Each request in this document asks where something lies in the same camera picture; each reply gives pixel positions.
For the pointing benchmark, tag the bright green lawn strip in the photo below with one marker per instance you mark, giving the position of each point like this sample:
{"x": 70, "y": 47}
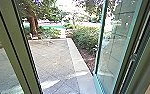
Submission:
{"x": 51, "y": 26}

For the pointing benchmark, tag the green glass door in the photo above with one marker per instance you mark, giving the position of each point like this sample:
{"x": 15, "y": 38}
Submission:
{"x": 117, "y": 50}

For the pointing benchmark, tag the dark door jamb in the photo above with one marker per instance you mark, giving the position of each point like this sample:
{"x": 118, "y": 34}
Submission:
{"x": 144, "y": 66}

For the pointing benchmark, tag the large tree with trunk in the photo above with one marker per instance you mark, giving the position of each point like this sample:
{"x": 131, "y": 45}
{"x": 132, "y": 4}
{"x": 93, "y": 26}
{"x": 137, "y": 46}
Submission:
{"x": 32, "y": 23}

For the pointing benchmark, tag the large green bush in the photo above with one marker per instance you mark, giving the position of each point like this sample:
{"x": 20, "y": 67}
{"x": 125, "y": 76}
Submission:
{"x": 86, "y": 38}

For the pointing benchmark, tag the small green bush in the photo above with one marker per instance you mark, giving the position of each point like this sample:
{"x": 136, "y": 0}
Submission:
{"x": 69, "y": 26}

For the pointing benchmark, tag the green door frame post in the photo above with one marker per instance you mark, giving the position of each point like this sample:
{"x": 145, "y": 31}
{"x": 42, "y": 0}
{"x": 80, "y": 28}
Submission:
{"x": 21, "y": 50}

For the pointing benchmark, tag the low plant bed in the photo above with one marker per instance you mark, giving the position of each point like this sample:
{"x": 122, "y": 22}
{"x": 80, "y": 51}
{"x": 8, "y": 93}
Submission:
{"x": 49, "y": 32}

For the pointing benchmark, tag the leafy tree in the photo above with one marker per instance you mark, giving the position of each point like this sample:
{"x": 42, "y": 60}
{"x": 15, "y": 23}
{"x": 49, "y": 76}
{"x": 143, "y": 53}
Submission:
{"x": 91, "y": 6}

